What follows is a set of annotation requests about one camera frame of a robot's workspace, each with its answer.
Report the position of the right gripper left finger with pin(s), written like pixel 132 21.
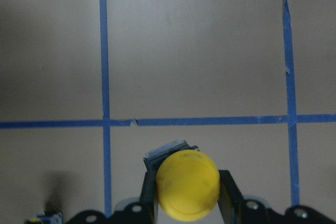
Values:
pixel 148 198

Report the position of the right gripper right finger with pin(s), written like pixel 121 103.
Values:
pixel 230 198

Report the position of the yellow push button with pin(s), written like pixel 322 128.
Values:
pixel 187 180

